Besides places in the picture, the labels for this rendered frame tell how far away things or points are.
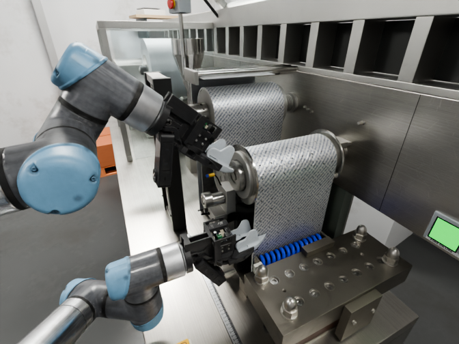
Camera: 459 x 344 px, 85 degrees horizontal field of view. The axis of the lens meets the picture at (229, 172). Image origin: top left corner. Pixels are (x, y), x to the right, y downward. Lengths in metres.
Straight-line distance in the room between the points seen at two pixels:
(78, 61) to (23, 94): 3.61
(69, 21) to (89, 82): 3.55
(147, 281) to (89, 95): 0.35
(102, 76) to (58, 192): 0.19
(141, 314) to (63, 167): 0.41
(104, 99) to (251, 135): 0.48
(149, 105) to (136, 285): 0.34
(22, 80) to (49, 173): 3.71
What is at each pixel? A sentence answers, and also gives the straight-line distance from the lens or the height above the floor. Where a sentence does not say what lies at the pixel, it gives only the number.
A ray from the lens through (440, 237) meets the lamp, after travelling 0.70.
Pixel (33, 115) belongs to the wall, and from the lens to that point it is 4.08.
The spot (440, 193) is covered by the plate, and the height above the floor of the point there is 1.26.
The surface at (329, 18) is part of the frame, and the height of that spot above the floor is 1.58.
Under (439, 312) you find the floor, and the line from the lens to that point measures 2.26.
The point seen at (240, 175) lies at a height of 1.27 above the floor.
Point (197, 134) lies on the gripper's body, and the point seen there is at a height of 1.38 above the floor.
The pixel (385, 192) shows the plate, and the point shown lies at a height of 1.20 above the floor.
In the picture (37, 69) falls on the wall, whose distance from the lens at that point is 3.98.
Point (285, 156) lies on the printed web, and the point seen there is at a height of 1.30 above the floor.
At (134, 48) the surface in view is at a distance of 1.45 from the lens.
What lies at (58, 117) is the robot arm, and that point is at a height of 1.44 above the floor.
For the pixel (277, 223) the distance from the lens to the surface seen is 0.67.
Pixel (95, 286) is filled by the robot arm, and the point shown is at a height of 1.05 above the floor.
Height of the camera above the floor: 1.55
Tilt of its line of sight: 29 degrees down
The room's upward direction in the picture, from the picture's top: straight up
